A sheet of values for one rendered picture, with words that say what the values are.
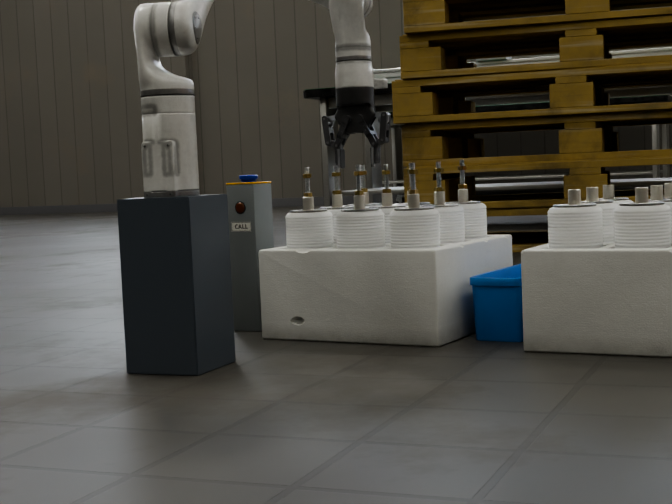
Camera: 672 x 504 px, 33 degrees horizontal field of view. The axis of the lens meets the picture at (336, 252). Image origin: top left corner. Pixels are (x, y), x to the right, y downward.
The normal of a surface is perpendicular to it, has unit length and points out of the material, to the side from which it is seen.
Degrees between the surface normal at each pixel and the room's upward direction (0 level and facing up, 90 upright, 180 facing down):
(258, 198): 90
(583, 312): 90
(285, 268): 90
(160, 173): 90
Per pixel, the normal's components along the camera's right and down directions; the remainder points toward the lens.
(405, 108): -0.30, 0.08
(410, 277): -0.50, 0.09
